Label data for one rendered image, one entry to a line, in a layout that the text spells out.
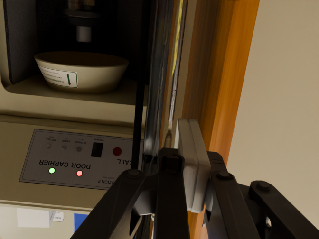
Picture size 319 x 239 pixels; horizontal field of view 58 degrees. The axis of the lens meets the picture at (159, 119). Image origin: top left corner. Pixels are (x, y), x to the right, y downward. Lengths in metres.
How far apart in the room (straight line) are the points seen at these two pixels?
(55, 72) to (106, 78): 0.08
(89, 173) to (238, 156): 0.67
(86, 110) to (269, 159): 0.72
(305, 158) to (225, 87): 0.75
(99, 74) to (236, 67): 0.24
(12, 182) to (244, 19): 0.40
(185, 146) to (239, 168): 0.89
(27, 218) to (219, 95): 0.36
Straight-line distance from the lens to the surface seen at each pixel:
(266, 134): 1.02
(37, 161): 0.49
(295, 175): 1.13
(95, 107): 0.50
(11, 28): 0.56
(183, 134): 0.18
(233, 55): 0.38
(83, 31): 0.57
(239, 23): 0.38
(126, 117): 0.49
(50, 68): 0.53
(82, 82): 0.52
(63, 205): 0.46
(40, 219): 0.53
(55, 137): 0.49
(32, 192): 0.48
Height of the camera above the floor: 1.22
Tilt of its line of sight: 20 degrees up
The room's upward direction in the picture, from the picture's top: 174 degrees counter-clockwise
